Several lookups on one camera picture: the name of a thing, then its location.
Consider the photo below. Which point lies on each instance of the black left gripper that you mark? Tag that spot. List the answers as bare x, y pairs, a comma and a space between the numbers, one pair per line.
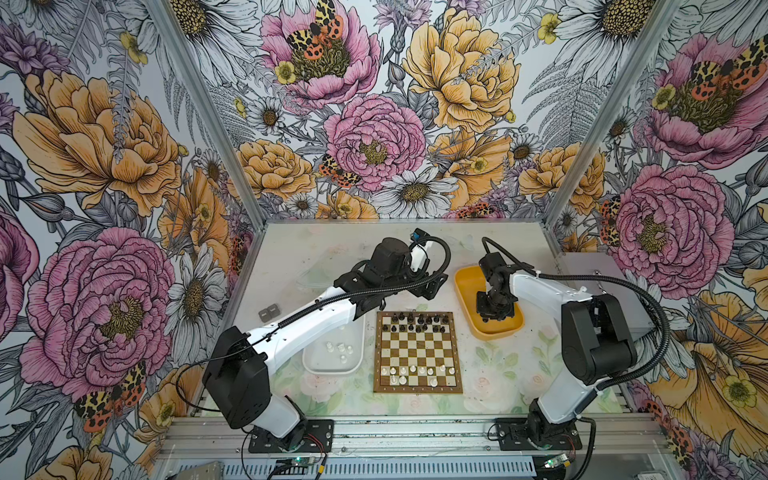
430, 289

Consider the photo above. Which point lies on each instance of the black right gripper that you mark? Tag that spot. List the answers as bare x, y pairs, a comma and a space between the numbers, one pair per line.
485, 312

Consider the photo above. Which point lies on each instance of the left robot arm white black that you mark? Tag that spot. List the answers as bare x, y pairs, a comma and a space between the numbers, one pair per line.
237, 375

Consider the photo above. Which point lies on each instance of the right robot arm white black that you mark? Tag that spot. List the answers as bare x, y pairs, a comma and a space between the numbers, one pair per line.
596, 343

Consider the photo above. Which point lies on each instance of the wooden chess board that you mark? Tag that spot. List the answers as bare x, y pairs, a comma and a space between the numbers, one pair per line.
416, 353

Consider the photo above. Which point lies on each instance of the white plastic tray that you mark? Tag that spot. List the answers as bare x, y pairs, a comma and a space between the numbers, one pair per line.
339, 352

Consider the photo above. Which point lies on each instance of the grey metal box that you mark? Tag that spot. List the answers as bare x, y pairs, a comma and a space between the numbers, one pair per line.
593, 263

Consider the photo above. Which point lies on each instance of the small grey bracket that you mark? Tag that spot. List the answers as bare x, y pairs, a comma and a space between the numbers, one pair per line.
270, 313

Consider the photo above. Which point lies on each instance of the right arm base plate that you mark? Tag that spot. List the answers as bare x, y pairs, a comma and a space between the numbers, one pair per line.
534, 433

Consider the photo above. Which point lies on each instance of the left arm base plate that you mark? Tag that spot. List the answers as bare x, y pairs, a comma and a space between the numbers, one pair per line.
309, 436

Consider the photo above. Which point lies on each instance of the aluminium corner post left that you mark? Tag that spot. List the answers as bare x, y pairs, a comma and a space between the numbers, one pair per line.
185, 63

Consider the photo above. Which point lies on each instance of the aluminium corner post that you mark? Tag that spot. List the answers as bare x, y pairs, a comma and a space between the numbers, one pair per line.
661, 17
185, 63

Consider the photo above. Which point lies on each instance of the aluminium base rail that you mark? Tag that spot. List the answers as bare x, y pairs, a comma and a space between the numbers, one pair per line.
423, 436

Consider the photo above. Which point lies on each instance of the aluminium corner post right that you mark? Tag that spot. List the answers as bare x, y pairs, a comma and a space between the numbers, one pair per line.
661, 17

